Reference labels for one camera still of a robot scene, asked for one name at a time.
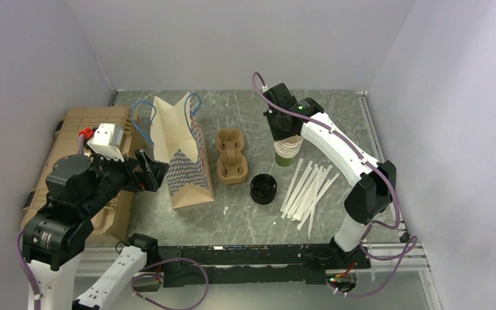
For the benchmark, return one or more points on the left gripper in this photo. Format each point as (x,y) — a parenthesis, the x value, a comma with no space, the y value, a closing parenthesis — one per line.
(154,176)

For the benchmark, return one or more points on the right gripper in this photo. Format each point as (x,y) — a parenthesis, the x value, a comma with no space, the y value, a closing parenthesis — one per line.
(277,135)

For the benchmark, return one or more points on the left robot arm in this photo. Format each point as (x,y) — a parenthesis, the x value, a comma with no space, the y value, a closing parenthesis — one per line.
(52,242)

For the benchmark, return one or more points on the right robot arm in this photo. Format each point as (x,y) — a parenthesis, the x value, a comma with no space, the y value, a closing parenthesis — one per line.
(372,181)

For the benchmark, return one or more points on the stack of paper cups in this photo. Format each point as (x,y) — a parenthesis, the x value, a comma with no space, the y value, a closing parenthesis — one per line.
(287,149)

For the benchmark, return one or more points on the patterned paper bag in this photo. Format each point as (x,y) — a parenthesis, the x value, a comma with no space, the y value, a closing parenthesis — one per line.
(177,139)

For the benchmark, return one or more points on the pile of wrapped straws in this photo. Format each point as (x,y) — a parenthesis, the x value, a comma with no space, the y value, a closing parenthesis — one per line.
(308,185)

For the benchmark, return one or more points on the stack of black lids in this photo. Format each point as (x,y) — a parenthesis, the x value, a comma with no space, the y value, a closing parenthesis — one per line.
(263,188)

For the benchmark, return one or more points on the cardboard cup carrier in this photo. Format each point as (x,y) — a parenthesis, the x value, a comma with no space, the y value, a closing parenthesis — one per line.
(231,164)

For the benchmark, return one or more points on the tan hard case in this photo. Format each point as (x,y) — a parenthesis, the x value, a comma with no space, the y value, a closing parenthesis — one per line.
(70,176)

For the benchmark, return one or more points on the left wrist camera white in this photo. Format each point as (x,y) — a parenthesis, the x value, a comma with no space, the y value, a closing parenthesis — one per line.
(104,140)

